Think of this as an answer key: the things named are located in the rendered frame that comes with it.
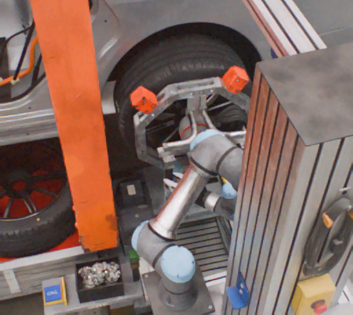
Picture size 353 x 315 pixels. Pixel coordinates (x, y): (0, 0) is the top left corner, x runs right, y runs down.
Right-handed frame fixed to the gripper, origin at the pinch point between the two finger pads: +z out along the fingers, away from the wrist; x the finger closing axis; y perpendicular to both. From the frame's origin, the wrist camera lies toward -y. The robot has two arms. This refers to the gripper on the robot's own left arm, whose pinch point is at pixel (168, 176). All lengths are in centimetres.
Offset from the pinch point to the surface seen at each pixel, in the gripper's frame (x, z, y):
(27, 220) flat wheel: -37, 56, 32
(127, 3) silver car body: 24, 35, -62
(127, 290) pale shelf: -39, -3, 38
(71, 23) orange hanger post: -30, 14, -96
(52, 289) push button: -57, 24, 35
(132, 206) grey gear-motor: 3, 25, 45
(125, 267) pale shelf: -30.3, 4.5, 37.9
